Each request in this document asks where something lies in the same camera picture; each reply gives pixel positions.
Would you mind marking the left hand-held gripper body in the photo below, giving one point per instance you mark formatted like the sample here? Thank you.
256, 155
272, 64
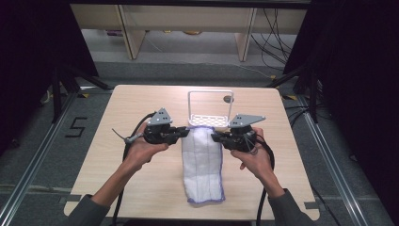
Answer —
160, 118

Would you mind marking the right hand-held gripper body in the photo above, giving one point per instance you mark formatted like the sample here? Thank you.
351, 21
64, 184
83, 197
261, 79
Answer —
244, 120

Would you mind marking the white cloth with purple edge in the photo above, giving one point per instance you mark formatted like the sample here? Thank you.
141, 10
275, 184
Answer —
202, 166

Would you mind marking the person's left hand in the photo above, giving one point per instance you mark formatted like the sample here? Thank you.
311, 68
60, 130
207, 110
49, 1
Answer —
139, 150

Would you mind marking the person's right hand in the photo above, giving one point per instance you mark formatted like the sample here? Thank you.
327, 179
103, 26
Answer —
258, 163

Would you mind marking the dark round table grommet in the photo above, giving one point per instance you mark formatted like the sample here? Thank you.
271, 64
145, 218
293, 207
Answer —
227, 99

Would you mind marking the yellow floor tape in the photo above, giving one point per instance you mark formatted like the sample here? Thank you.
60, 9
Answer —
290, 97
83, 95

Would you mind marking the black metal stand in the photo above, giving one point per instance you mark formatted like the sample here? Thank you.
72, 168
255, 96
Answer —
57, 94
313, 94

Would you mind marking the black curtain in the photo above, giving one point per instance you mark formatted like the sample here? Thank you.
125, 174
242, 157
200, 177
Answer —
360, 78
28, 62

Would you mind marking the light wooden desk frame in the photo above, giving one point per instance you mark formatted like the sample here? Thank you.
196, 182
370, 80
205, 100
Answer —
135, 37

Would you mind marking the aluminium floor rail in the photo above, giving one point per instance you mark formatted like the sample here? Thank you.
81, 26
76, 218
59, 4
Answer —
34, 160
329, 163

